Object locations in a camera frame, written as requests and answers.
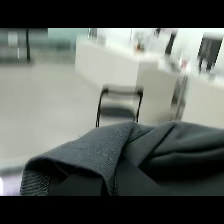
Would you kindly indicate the dark grey garment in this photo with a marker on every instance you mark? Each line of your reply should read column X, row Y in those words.
column 133, row 160

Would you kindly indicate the white counter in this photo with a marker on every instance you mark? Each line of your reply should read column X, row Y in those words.
column 110, row 66

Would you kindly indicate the black frame chair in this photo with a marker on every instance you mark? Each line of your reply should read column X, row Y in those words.
column 118, row 108

